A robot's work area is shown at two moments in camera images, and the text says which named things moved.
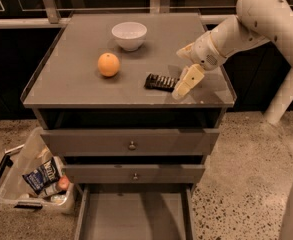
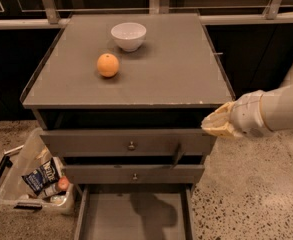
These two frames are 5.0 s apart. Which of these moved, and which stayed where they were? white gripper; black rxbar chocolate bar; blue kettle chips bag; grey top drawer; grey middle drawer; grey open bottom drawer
Moved: black rxbar chocolate bar; white gripper
Stayed: grey middle drawer; grey top drawer; grey open bottom drawer; blue kettle chips bag
